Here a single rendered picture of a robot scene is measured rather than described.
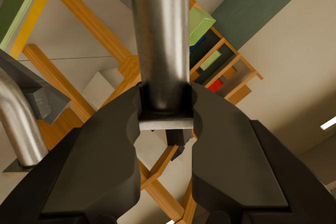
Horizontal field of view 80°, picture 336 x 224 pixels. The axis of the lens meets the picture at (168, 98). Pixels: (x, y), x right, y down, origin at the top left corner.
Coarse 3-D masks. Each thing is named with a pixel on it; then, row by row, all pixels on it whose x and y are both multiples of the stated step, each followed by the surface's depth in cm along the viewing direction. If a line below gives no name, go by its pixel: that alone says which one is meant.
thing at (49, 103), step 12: (0, 60) 23; (12, 60) 24; (12, 72) 24; (24, 72) 24; (24, 84) 24; (36, 84) 24; (48, 84) 25; (36, 96) 23; (48, 96) 25; (60, 96) 25; (36, 108) 23; (48, 108) 25; (60, 108) 26; (48, 120) 26
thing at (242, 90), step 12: (204, 36) 573; (192, 48) 549; (216, 48) 525; (204, 60) 542; (192, 72) 559; (228, 72) 535; (216, 84) 551; (240, 84) 521; (228, 96) 538; (240, 96) 539
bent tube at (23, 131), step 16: (0, 80) 20; (0, 96) 20; (16, 96) 21; (0, 112) 20; (16, 112) 21; (32, 112) 22; (16, 128) 21; (32, 128) 22; (16, 144) 22; (32, 144) 23; (16, 160) 25; (32, 160) 23; (16, 176) 23
